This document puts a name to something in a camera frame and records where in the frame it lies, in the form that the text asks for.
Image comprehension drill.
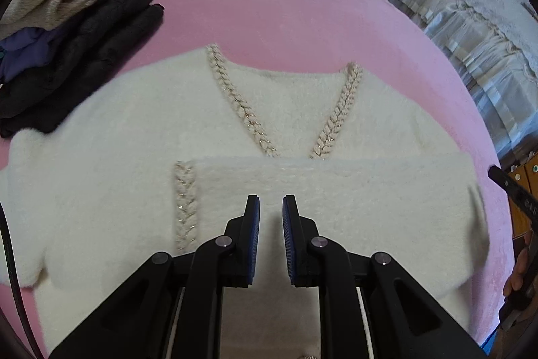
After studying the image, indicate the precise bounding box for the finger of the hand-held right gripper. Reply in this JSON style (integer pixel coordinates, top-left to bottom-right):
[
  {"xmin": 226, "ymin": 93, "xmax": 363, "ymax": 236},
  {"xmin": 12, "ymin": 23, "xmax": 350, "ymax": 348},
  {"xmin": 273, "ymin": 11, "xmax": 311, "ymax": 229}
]
[{"xmin": 488, "ymin": 166, "xmax": 538, "ymax": 231}]

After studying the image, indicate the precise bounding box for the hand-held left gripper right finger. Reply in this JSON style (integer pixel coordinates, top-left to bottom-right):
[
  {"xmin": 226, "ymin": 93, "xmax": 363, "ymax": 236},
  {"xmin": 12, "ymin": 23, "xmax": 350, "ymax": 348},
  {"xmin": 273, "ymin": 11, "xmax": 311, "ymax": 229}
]
[{"xmin": 282, "ymin": 194, "xmax": 489, "ymax": 359}]

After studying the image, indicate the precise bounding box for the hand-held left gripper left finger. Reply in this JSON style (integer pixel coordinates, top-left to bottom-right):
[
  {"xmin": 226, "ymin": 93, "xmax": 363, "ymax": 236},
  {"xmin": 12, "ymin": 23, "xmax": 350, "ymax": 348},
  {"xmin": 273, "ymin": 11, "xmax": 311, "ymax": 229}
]
[{"xmin": 48, "ymin": 194, "xmax": 261, "ymax": 359}]

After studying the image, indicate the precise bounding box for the white fuzzy sweater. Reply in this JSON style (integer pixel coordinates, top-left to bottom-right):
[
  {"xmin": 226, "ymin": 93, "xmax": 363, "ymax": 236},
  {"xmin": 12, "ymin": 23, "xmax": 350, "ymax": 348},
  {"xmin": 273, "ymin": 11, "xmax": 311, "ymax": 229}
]
[{"xmin": 0, "ymin": 43, "xmax": 492, "ymax": 359}]

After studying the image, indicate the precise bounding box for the person's right hand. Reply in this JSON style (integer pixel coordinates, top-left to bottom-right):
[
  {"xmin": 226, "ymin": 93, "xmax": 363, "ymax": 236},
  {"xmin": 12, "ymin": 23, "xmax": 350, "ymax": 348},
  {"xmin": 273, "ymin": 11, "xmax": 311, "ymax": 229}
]
[{"xmin": 503, "ymin": 245, "xmax": 531, "ymax": 298}]

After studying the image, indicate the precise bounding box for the bed with white lace cover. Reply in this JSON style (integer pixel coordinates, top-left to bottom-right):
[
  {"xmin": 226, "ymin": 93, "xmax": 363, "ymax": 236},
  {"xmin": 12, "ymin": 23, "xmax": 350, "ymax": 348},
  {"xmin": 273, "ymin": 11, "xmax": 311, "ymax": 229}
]
[{"xmin": 384, "ymin": 0, "xmax": 538, "ymax": 158}]

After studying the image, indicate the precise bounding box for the pink blanket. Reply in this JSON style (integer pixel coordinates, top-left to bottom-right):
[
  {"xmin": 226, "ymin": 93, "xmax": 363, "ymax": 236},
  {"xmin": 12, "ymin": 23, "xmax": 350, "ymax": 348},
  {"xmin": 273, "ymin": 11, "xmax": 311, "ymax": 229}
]
[{"xmin": 0, "ymin": 0, "xmax": 526, "ymax": 359}]

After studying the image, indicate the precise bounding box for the black fuzzy garment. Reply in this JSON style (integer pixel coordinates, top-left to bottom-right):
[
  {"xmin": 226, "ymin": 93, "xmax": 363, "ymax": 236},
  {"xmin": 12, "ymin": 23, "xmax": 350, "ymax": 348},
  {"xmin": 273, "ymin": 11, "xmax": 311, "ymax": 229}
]
[{"xmin": 0, "ymin": 0, "xmax": 165, "ymax": 139}]

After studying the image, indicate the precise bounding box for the purple garment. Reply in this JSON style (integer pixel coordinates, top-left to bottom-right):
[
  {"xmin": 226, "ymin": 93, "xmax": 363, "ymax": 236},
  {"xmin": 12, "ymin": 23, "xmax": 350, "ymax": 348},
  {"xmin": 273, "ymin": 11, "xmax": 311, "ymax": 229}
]
[{"xmin": 0, "ymin": 26, "xmax": 57, "ymax": 84}]

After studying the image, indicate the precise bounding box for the black cable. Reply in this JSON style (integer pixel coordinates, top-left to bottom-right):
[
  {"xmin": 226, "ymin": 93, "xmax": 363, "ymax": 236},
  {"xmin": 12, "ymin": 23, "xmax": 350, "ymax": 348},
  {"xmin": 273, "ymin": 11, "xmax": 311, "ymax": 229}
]
[{"xmin": 0, "ymin": 201, "xmax": 48, "ymax": 359}]

